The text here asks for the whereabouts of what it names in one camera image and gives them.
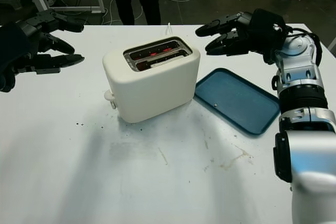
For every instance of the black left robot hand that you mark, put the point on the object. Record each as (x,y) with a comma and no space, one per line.
(57,64)

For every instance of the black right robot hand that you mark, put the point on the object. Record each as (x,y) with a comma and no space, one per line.
(236,35)

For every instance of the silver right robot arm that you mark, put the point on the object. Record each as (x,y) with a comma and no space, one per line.
(302,77)

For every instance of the cream white two-slot toaster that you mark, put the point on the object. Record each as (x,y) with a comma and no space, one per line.
(149,95)

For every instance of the blue rectangular plastic tray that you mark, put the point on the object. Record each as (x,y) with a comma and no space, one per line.
(236,98)

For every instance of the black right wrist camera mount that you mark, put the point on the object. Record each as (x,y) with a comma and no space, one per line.
(266,30)

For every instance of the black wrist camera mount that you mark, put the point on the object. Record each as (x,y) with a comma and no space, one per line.
(11,40)
(266,30)

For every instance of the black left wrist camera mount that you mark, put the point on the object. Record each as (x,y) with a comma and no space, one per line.
(11,40)

